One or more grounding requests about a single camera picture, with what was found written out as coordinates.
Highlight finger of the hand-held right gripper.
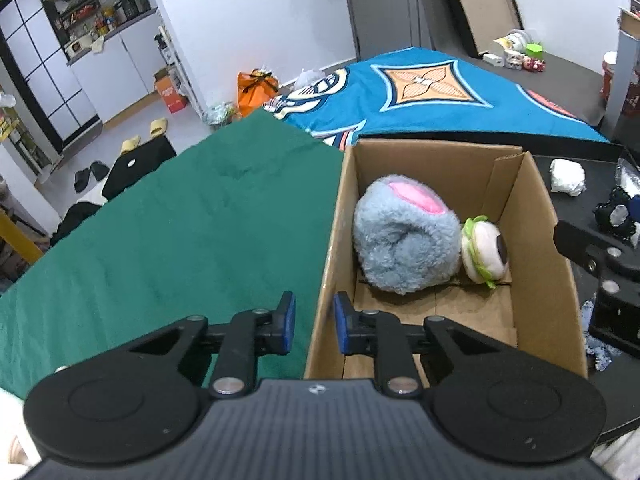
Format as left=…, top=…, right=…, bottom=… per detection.
left=553, top=219, right=640, bottom=292

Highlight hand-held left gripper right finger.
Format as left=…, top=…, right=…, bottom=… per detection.
left=333, top=291, right=516, bottom=398

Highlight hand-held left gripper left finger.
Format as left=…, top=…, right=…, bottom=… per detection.
left=115, top=291, right=297, bottom=398

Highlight blue denim heart cushion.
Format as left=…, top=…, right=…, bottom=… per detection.
left=580, top=300, right=617, bottom=372

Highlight brown cardboard box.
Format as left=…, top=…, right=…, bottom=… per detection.
left=302, top=139, right=590, bottom=391

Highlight black pouch with white stitching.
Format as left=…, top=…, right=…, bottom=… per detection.
left=594, top=186, right=640, bottom=242

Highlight clear plastic bag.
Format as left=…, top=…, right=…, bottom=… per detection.
left=616, top=158, right=640, bottom=192

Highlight white crumpled cloth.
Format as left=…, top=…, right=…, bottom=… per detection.
left=550, top=158, right=587, bottom=196

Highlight white burger plush toy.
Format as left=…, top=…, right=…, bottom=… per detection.
left=459, top=216, right=510, bottom=288

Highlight grey and pink plush toy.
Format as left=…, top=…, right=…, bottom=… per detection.
left=352, top=176, right=462, bottom=295

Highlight green cloth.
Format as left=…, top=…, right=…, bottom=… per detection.
left=0, top=110, right=346, bottom=401

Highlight red and white cup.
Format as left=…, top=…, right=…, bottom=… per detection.
left=600, top=51, right=621, bottom=101

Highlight blue printed blanket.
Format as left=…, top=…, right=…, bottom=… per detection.
left=262, top=46, right=611, bottom=153

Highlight white bucket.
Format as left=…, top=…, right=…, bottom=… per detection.
left=492, top=30, right=531, bottom=53

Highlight black bag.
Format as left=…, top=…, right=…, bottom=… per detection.
left=102, top=136, right=177, bottom=201

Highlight small greenish plastic bag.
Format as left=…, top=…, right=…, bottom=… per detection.
left=202, top=102, right=236, bottom=126

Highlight orange bag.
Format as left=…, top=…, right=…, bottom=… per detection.
left=236, top=69, right=280, bottom=118

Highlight black and white clothes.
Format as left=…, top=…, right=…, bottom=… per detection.
left=50, top=200, right=108, bottom=248

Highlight white plastic bag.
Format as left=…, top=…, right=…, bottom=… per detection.
left=292, top=67, right=328, bottom=92

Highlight orange cardboard box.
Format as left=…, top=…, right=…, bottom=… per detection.
left=154, top=77, right=190, bottom=113

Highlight leaning wooden board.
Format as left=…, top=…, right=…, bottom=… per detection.
left=432, top=0, right=523, bottom=56

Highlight white kitchen cabinet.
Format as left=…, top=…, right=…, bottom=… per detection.
left=67, top=10, right=176, bottom=123

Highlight dark framed sliding door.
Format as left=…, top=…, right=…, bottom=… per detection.
left=0, top=0, right=103, bottom=156

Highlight shelf of kitchen supplies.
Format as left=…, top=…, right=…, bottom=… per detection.
left=45, top=0, right=158, bottom=61

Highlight white wire rack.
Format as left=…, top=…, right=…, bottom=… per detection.
left=157, top=25, right=206, bottom=121

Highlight yellow metal frame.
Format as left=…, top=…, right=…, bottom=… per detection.
left=0, top=210, right=43, bottom=266

